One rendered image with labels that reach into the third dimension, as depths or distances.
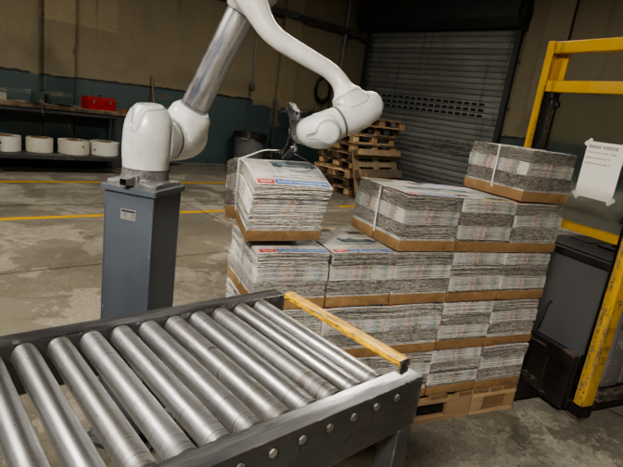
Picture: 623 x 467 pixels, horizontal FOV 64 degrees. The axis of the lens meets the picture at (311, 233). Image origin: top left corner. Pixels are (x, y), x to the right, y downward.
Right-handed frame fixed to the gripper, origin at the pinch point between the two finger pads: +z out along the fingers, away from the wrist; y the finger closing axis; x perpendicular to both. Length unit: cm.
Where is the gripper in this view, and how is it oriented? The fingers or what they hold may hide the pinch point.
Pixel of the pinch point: (281, 131)
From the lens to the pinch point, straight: 187.7
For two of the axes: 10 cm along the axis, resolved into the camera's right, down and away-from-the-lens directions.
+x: 9.1, 0.4, 4.2
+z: -4.0, -1.9, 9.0
